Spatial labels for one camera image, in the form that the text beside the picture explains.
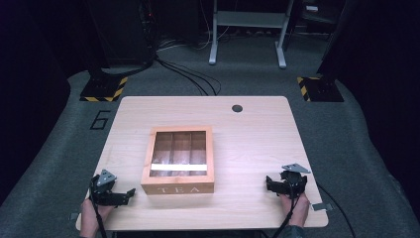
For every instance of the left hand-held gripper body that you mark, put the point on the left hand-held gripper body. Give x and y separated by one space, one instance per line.
103 188

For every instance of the white metal desk frame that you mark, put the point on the white metal desk frame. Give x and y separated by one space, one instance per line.
251 19

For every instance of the grey metal table bracket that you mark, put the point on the grey metal table bracket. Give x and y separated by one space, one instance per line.
322 207
74 216

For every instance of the wooden tea box glass lid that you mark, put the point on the wooden tea box glass lid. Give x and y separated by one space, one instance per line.
179 162

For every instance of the black stand base yellow stripes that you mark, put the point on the black stand base yellow stripes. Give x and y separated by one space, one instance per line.
322 89
104 89

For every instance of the person's right hand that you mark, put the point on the person's right hand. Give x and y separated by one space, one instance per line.
298 210

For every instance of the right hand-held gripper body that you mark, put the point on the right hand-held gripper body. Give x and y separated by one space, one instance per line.
294 181

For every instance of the dark equipment cabinet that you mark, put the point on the dark equipment cabinet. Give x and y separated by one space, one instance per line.
122 31

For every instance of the person's left hand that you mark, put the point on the person's left hand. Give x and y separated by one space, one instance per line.
89 214

